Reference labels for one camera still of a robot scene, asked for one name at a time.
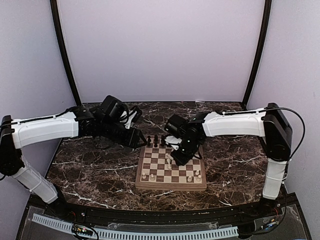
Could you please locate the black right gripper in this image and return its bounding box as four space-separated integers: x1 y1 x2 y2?
170 137 200 166

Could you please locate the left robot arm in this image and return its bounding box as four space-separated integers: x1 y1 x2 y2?
0 106 147 218

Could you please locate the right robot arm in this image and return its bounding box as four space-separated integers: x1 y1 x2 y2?
168 102 294 217

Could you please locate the wooden chess board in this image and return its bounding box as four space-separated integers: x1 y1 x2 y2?
135 135 207 191

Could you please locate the black front rail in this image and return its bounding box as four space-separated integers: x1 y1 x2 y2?
84 207 245 224

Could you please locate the white slotted cable duct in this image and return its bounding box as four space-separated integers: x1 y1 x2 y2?
31 213 239 240

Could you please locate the left black frame post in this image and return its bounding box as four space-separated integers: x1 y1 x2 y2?
49 0 82 106

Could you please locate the black frame post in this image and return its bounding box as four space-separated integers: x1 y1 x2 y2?
49 0 82 106
241 0 272 109

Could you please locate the right black frame post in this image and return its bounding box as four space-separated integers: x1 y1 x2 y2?
241 0 272 109

